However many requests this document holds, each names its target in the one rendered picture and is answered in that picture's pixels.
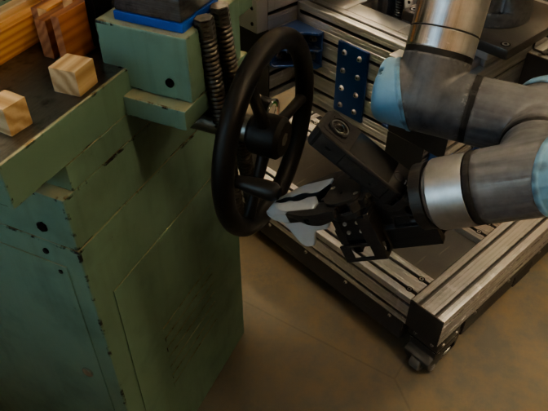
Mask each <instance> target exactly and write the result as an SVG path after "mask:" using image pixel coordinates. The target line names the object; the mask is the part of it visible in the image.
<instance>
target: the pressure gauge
mask: <svg viewBox="0 0 548 411"><path fill-rule="evenodd" d="M261 100H262V102H263V106H264V108H265V110H266V112H267V113H274V112H275V114H276V115H279V114H280V101H279V100H278V99H274V98H270V97H267V96H262V97H261ZM276 102H277V103H276ZM275 109H276V111H275Z"/></svg>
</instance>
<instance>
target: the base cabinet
mask: <svg viewBox="0 0 548 411"><path fill-rule="evenodd" d="M214 140H215V135H214V134H211V133H208V132H204V131H201V130H196V131H195V132H194V133H193V134H192V135H191V136H190V137H189V138H188V139H187V140H186V141H185V142H184V143H183V144H182V145H181V146H180V147H179V148H178V149H177V150H176V151H175V152H174V153H173V154H172V155H171V156H170V157H169V159H168V160H167V161H166V162H165V163H164V164H163V165H162V166H161V167H160V168H159V169H158V170H157V171H156V172H155V173H154V174H153V175H152V176H151V177H150V178H149V179H148V180H147V181H146V182H145V183H144V184H143V185H142V186H141V187H140V188H139V190H138V191H137V192H136V193H135V194H134V195H133V196H132V197H131V198H130V199H129V200H128V201H127V202H126V203H125V204H124V205H123V206H122V207H121V208H120V209H119V210H118V211H117V212H116V213H115V214H114V215H113V216H112V217H111V218H110V219H109V221H108V222H107V223H106V224H105V225H104V226H103V227H102V228H101V229H100V230H99V231H98V232H97V233H96V234H95V235H94V236H93V237H92V238H91V239H90V240H89V241H88V242H87V243H86V244H85V245H84V246H83V247H82V248H81V249H80V250H73V249H70V248H68V247H66V246H63V245H59V244H57V243H55V242H52V241H48V240H46V239H43V238H41V237H39V236H35V235H33V234H30V233H27V232H24V231H21V230H19V229H17V228H13V227H11V226H8V225H6V224H3V223H0V411H197V410H198V409H199V407H200V405H201V403H202V401H203V400H204V399H205V397H206V395H207V393H208V392H209V390H210V388H211V387H212V385H213V384H214V381H215V380H216V378H217V377H218V376H219V373H220V372H221V370H222V368H223V367H224V365H225V364H226V362H227V360H228V358H229V356H230V355H231V354H232V352H233V350H234V348H235V347H236V345H237V344H238V342H239V340H240V339H241V336H242V335H243V333H244V319H243V304H242V288H241V259H240V243H239V237H238V236H234V235H232V234H231V233H229V232H227V231H226V230H225V229H224V228H223V226H222V224H221V223H220V222H219V220H218V217H217V215H216V213H215V209H214V203H213V198H212V192H211V165H212V156H213V149H214Z"/></svg>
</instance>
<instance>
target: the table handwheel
mask: <svg viewBox="0 0 548 411"><path fill-rule="evenodd" d="M283 49H287V50H288V52H289V53H290V55H291V58H292V61H293V64H294V74H295V97H294V98H293V100H292V101H291V102H290V103H289V104H288V106H287V107H286V108H285V109H284V110H283V111H282V112H281V113H280V114H279V115H276V114H273V113H267V112H266V110H265V108H264V106H263V102H262V100H261V97H260V94H259V90H258V87H257V84H258V82H259V79H260V78H261V76H262V74H263V72H264V70H265V68H266V67H267V66H268V64H269V63H270V61H271V60H272V58H273V57H274V56H275V55H276V54H277V53H278V52H279V51H281V50H283ZM313 91H314V73H313V63H312V55H311V52H310V49H309V46H308V44H307V42H306V40H305V38H304V37H303V35H302V34H301V33H300V32H299V31H297V30H296V29H293V28H290V27H286V26H283V27H277V28H274V29H272V30H270V31H268V32H266V33H265V34H264V35H263V36H262V37H261V38H260V39H259V40H258V41H257V42H256V43H255V44H254V45H253V46H252V47H251V48H250V50H249V51H248V53H247V54H246V56H245V58H244V59H243V60H242V62H241V65H240V66H239V68H238V70H237V71H236V74H235V77H234V78H233V80H232V84H231V85H230V87H229V90H228V93H227V96H226V99H225V101H224V104H223V108H222V112H221V114H220V118H219V124H218V127H217V129H216V128H215V127H214V126H215V124H214V123H213V122H212V121H213V119H212V115H211V111H210V108H209V109H208V110H207V111H206V112H205V113H204V114H203V115H202V116H201V117H200V118H199V119H198V120H197V121H196V122H195V123H194V124H193V125H192V126H191V127H190V128H193V129H196V130H201V131H204V132H208V133H211V134H214V135H215V133H216V136H215V140H214V149H213V156H212V165H211V192H212V198H213V203H214V209H215V213H216V215H217V217H218V220H219V222H220V223H221V224H222V226H223V228H224V229H225V230H226V231H227V232H229V233H231V234H232V235H234V236H250V235H252V234H255V233H256V232H258V231H259V230H260V229H262V228H263V227H264V226H265V225H266V224H267V223H268V222H269V221H270V220H271V218H270V217H269V216H268V215H267V210H268V209H269V207H270V206H271V205H272V204H273V203H274V202H275V201H265V200H262V201H261V202H260V203H259V198H257V197H254V196H252V195H250V194H249V196H248V199H247V202H246V206H245V212H244V215H243V217H242V216H241V215H240V213H239V211H238V209H237V206H236V198H235V188H234V177H235V164H236V153H237V147H238V143H239V141H241V142H244V143H245V146H246V148H247V150H248V152H250V153H253V154H256V155H257V157H256V162H255V166H254V173H253V177H256V178H261V179H264V176H265V174H266V170H267V164H268V161H269V158H271V159H274V160H277V159H278V158H280V157H282V156H283V157H282V160H281V163H280V166H279V169H278V171H277V172H276V176H275V178H274V180H273V182H276V183H278V184H279V185H280V187H281V189H282V191H281V197H282V196H284V195H285V194H287V192H288V191H289V187H290V185H291V184H292V181H293V179H294V176H295V173H296V171H297V169H298V164H299V162H300V159H301V156H302V154H303V149H304V145H305V142H306V138H307V132H308V128H309V123H310V119H311V114H312V101H313ZM249 104H250V107H251V108H252V111H253V115H252V116H251V117H247V116H246V115H245V114H246V111H247V108H248V106H249ZM292 116H293V118H292V123H291V124H290V122H289V119H290V118H291V117H292ZM258 203H259V205H258Z"/></svg>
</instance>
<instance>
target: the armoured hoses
mask: <svg viewBox="0 0 548 411"><path fill-rule="evenodd" d="M214 21H215V22H214ZM193 23H194V28H197V29H198V33H199V38H200V43H201V52H202V55H201V56H202V57H203V58H202V60H203V61H204V62H203V65H204V70H205V72H204V74H205V78H206V80H205V82H206V86H207V89H206V90H207V91H208V93H207V95H208V99H209V103H210V111H211V115H212V119H213V121H212V122H213V123H214V124H215V126H214V127H215V128H216V129H217V127H218V124H219V118H220V114H221V112H222V108H223V104H224V101H225V99H226V96H227V93H228V90H229V87H230V85H231V84H232V80H233V78H234V77H235V74H236V71H237V70H238V63H237V57H236V49H235V44H234V43H235V42H234V40H233V39H234V37H233V31H232V22H231V16H230V11H229V5H228V2H222V1H218V2H214V3H211V5H210V14H207V13H205V14H200V15H197V16H196V17H194V18H193ZM215 26H216V28H215ZM216 30H217V31H216ZM216 34H218V35H217V37H216ZM216 38H217V39H218V44H219V45H218V44H217V39H216ZM218 47H219V49H218ZM219 56H220V58H219ZM220 60H221V61H220ZM224 88H225V89H224ZM236 159H237V162H238V168H239V171H240V175H244V176H251V177H253V173H254V163H253V158H252V153H250V152H248V150H247V148H246V146H245V143H244V142H241V141H239V143H238V147H237V153H236ZM238 168H237V164H235V177H234V181H235V178H236V176H237V175H238ZM243 196H244V199H245V204H243V200H242V194H241V190H240V189H238V188H235V198H236V206H237V209H238V211H239V213H240V215H241V216H242V217H243V215H244V212H245V206H246V202H247V199H248V196H249V194H248V193H246V192H243Z"/></svg>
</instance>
